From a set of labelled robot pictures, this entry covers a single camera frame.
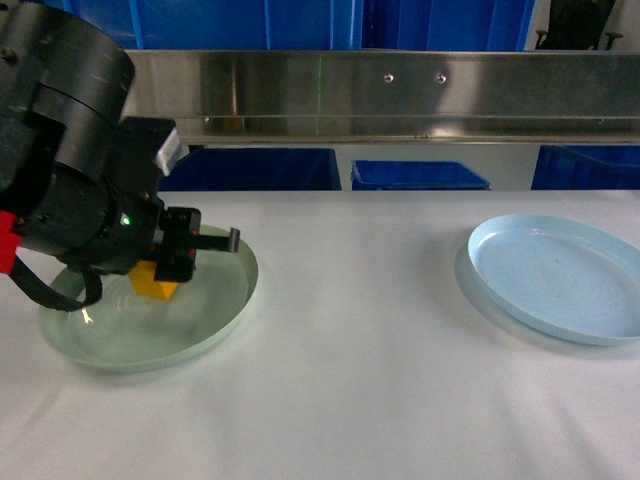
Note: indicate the blue bin under rail right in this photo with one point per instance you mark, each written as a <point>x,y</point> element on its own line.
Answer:
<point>587,168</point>

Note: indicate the yellow two-stud toy block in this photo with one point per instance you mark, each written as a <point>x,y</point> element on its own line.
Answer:
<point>143,282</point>

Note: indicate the blue bin under rail middle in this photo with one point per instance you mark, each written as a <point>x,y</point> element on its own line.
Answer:
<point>373,175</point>

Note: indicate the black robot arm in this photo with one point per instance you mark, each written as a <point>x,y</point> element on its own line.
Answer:
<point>81,178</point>

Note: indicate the stainless steel shelf rail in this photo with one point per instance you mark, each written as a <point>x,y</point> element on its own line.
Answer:
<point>390,96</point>

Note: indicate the light blue round plate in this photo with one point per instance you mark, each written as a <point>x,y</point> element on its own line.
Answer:
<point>561,277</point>

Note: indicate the pale green round plate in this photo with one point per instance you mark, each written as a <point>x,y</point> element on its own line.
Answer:
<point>126,333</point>

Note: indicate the blue bin under rail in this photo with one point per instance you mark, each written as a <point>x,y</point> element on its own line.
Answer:
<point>373,175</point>
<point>587,168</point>
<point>255,169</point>

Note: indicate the blue bin under rail left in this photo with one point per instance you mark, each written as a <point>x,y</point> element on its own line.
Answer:
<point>255,169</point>

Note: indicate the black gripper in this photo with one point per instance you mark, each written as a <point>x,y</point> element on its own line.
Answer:
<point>142,227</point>

